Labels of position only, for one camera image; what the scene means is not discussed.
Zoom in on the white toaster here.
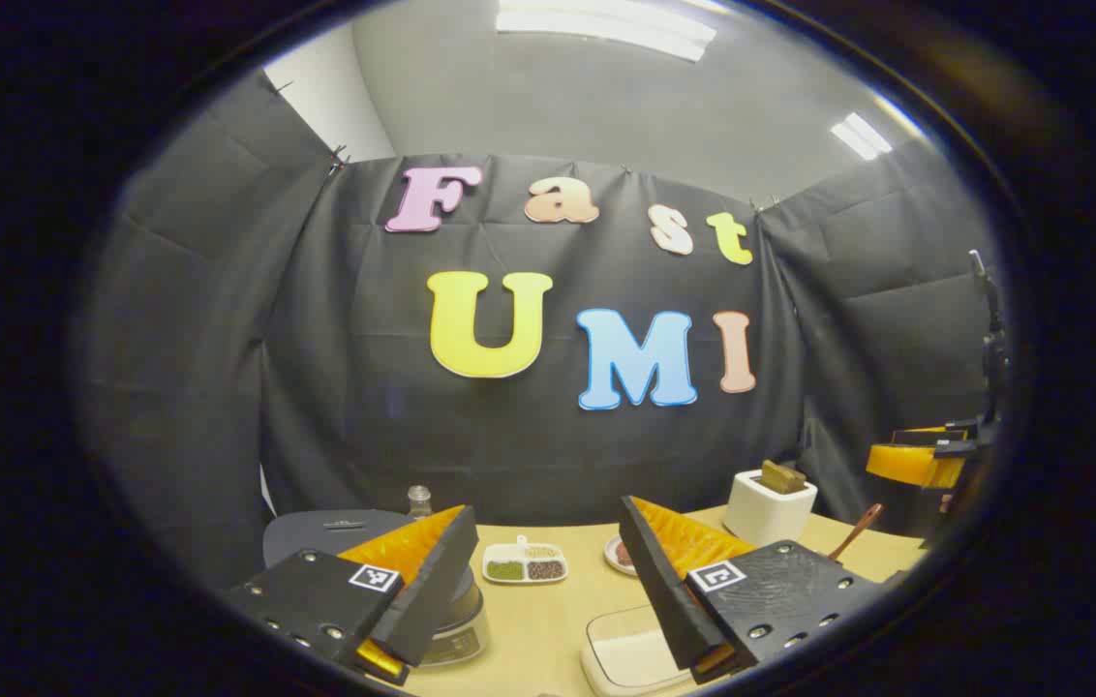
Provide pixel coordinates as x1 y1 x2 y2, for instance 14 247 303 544
724 469 818 548

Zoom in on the grey rice cooker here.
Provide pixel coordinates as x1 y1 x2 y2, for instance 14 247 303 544
262 509 493 669

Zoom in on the white divided bean dish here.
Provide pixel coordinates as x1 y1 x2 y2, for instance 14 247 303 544
481 535 569 585

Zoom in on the clear plastic rice box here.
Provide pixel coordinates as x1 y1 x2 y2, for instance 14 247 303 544
579 605 704 696

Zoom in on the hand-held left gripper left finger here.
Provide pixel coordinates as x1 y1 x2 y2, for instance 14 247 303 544
224 503 479 688

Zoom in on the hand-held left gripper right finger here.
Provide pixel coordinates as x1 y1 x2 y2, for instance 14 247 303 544
619 496 883 684

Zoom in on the white round plate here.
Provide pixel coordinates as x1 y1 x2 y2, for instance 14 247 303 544
603 535 641 578

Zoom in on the brown toast slice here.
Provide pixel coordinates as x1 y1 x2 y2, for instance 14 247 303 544
761 460 807 495

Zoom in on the small ceiling light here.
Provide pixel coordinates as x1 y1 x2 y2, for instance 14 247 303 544
831 112 894 162

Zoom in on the brown wooden spoon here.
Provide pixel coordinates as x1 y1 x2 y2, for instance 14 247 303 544
827 503 885 562

